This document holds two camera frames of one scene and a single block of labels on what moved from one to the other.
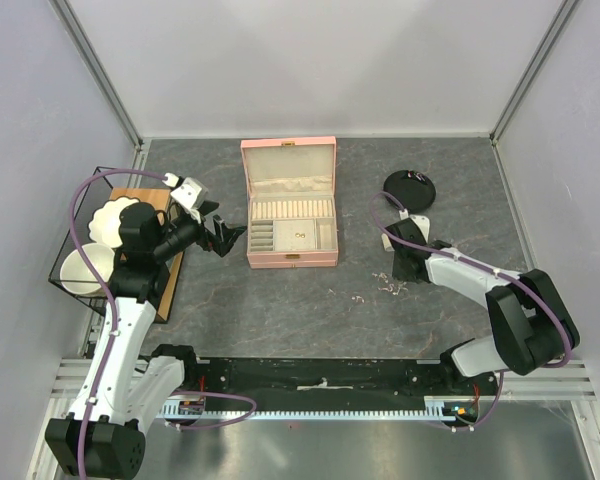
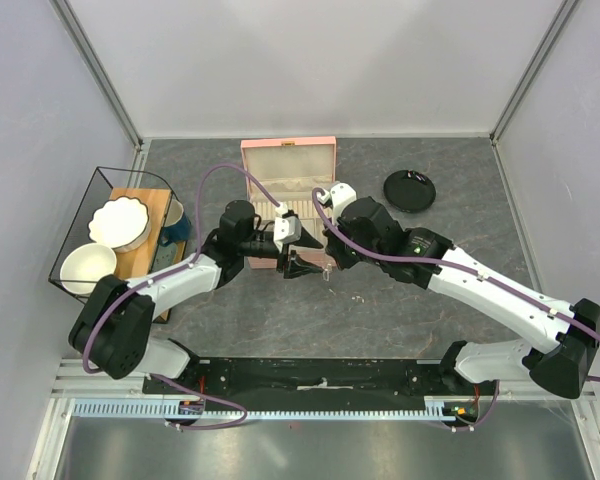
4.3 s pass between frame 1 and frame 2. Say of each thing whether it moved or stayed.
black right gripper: moved
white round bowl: stayed
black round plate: stayed
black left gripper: moved
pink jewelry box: stayed
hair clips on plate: stayed
